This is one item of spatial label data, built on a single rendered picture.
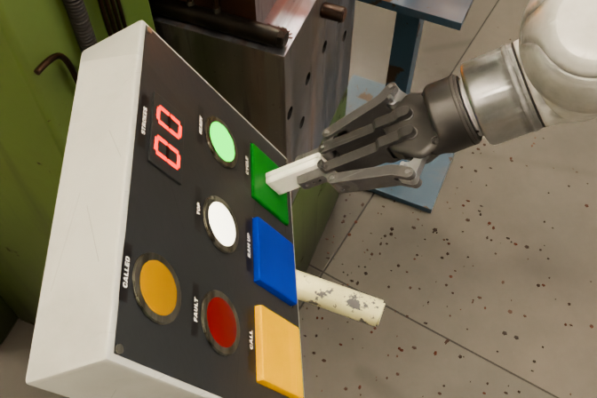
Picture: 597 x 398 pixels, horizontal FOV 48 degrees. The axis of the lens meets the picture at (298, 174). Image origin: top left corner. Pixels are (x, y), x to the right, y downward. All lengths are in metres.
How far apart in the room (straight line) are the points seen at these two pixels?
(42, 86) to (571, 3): 0.61
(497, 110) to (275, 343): 0.30
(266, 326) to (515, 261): 1.36
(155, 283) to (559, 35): 0.34
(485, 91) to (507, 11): 1.96
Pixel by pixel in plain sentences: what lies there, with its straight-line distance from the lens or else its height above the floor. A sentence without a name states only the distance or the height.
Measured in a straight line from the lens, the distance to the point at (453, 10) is 1.48.
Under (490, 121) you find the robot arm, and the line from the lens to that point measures 0.67.
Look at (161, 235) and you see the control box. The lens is 0.57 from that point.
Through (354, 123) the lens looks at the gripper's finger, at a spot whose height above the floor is 1.07.
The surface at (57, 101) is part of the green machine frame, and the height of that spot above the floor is 1.01.
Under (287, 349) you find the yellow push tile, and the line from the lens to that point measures 0.69.
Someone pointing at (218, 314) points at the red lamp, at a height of 1.10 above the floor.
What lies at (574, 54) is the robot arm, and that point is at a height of 1.34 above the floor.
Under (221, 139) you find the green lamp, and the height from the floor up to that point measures 1.09.
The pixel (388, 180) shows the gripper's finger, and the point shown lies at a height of 1.08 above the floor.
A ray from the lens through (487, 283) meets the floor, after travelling 1.90.
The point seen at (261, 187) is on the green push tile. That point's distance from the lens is 0.75.
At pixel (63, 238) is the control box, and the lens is 0.58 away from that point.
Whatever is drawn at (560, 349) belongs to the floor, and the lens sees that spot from 1.88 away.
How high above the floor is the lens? 1.65
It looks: 55 degrees down
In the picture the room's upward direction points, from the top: straight up
